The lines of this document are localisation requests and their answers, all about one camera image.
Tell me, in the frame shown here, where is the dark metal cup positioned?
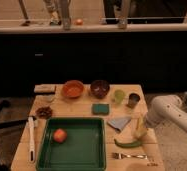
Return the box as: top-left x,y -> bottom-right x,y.
127,93 -> 140,108

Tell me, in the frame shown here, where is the yellow banana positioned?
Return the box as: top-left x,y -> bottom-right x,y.
134,117 -> 147,139

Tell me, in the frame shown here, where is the purple bowl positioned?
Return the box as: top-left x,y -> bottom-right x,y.
90,80 -> 110,99

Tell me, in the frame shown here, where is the green plastic cup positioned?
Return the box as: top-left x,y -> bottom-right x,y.
114,89 -> 125,105

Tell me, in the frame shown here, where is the red apple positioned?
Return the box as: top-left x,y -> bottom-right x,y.
53,128 -> 67,143

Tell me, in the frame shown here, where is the grey folded cloth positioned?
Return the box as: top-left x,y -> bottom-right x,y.
107,116 -> 131,133

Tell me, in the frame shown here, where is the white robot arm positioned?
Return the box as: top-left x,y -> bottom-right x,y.
142,95 -> 187,133

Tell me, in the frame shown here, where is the green sponge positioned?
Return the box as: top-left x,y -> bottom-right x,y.
92,104 -> 109,115

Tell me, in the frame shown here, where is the green plastic tray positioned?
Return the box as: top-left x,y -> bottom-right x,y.
36,118 -> 106,171

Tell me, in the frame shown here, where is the orange ball on shelf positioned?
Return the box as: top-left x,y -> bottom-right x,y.
75,19 -> 83,26

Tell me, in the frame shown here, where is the brown pinecone cluster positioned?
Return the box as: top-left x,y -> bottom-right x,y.
36,107 -> 52,119

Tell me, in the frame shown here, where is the orange bowl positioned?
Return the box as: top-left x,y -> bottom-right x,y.
62,80 -> 84,98

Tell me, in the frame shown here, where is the silver fork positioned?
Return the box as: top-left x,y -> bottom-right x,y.
111,153 -> 148,159

